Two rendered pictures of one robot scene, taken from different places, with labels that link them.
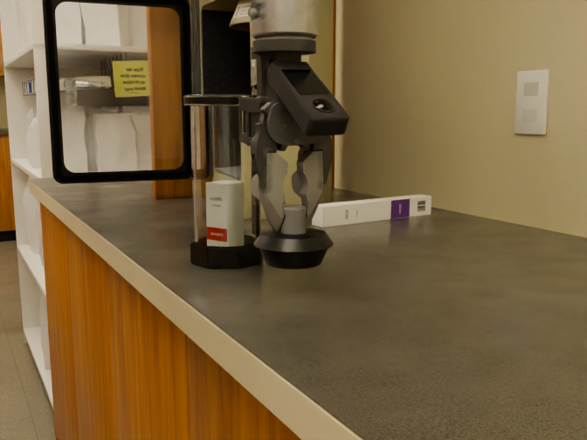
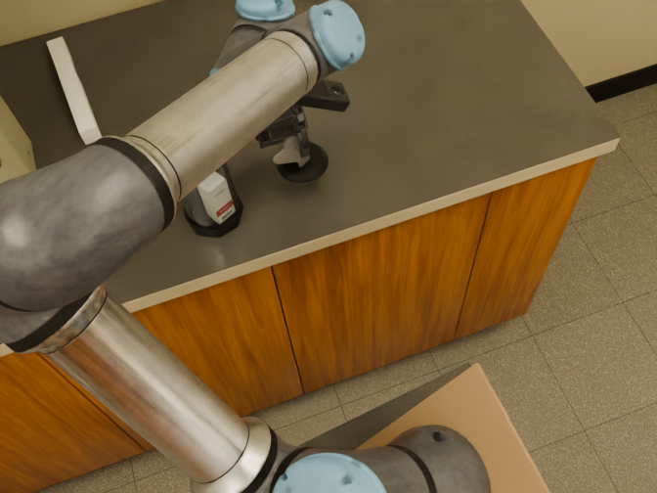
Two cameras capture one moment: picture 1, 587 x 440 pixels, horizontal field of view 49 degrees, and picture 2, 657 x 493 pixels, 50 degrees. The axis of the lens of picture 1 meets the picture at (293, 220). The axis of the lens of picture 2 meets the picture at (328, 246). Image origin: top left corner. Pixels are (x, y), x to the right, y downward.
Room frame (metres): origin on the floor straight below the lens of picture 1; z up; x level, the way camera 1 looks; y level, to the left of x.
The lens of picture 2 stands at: (0.52, 0.73, 1.99)
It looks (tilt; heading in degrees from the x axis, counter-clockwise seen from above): 60 degrees down; 284
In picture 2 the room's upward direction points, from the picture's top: 6 degrees counter-clockwise
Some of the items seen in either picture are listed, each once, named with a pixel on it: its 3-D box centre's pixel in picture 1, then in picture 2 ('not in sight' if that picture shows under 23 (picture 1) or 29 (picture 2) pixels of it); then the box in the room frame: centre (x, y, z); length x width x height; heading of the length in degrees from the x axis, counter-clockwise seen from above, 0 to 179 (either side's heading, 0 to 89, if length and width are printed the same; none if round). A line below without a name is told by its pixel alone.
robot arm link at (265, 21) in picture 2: not in sight; (266, 23); (0.75, 0.01, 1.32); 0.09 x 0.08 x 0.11; 82
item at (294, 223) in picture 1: (293, 234); (301, 157); (0.73, 0.00, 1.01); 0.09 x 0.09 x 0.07
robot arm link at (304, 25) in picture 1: (281, 22); not in sight; (0.75, 0.01, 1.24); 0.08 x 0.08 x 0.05
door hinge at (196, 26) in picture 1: (196, 90); not in sight; (1.49, 0.22, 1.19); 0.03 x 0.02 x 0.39; 28
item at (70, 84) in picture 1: (71, 92); not in sight; (1.38, 0.46, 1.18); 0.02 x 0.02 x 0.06; 22
